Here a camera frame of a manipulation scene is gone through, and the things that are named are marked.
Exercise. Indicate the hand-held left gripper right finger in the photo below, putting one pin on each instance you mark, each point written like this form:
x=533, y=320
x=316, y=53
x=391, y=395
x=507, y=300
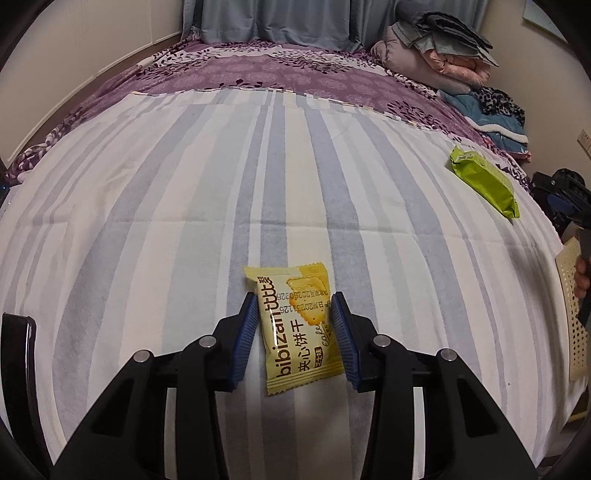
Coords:
x=344, y=341

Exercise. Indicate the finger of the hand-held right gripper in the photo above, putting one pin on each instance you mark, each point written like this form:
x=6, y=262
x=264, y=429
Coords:
x=561, y=201

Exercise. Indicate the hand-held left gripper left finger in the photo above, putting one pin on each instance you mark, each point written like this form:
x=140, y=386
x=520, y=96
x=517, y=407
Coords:
x=244, y=341

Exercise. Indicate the yellow biscuit packet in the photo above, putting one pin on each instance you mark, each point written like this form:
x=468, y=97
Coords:
x=295, y=323

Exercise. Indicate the large green snack bag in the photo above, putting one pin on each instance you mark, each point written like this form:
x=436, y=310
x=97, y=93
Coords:
x=485, y=182

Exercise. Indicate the cream perforated plastic basket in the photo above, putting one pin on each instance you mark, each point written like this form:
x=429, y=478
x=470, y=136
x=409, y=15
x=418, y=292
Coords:
x=570, y=323

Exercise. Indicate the person's right hand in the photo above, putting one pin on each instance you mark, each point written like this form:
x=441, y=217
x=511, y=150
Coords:
x=582, y=279

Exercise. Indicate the black backpack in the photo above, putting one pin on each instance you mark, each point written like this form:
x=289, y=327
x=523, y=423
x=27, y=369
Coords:
x=554, y=177

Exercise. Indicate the leopard print cloth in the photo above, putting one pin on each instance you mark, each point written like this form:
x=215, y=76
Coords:
x=501, y=104

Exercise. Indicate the striped bed sheet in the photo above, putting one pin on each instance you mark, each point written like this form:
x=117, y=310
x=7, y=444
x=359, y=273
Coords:
x=184, y=230

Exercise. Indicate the blue fleece blanket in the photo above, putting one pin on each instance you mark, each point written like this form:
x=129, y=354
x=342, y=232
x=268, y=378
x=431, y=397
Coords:
x=466, y=106

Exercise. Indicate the pink floral quilt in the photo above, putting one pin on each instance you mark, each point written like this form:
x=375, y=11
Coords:
x=457, y=69

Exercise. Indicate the grey folded blanket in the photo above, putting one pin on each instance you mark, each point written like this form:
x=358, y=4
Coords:
x=438, y=27

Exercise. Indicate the mauve quilt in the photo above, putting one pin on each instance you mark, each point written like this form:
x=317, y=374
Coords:
x=401, y=55

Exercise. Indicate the black curved bar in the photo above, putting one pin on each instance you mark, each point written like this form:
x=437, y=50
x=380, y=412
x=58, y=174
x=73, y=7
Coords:
x=21, y=369

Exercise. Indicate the purple floral bed sheet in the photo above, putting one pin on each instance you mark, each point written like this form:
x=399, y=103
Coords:
x=277, y=74

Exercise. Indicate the blue curtain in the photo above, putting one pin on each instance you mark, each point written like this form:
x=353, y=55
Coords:
x=277, y=23

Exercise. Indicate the wall socket plate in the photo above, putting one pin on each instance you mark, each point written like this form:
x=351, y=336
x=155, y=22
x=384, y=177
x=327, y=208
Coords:
x=585, y=141

